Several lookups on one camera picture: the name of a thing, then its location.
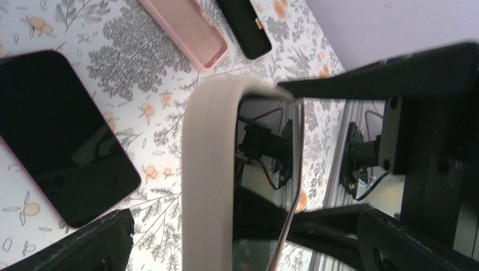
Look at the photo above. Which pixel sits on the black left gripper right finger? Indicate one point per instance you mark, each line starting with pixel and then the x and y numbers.
pixel 387 244

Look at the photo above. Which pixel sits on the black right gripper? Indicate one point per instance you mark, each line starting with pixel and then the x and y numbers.
pixel 433 143

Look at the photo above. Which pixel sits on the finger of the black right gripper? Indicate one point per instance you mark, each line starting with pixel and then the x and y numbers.
pixel 331 231

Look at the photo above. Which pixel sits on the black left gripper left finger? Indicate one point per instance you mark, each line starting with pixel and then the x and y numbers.
pixel 103 244

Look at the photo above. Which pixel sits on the black phone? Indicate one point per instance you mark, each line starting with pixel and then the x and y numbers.
pixel 53 127

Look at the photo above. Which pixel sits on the bare black smartphone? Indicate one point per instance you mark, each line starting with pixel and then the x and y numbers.
pixel 246 27

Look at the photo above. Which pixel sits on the pink silicone phone case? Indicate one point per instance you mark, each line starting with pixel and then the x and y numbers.
pixel 191 30

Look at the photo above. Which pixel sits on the floral patterned table mat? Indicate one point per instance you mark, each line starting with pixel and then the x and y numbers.
pixel 141 82

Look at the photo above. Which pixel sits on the aluminium rail frame base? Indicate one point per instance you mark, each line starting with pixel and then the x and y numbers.
pixel 335 194

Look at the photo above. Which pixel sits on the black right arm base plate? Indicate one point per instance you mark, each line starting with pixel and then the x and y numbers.
pixel 358 156

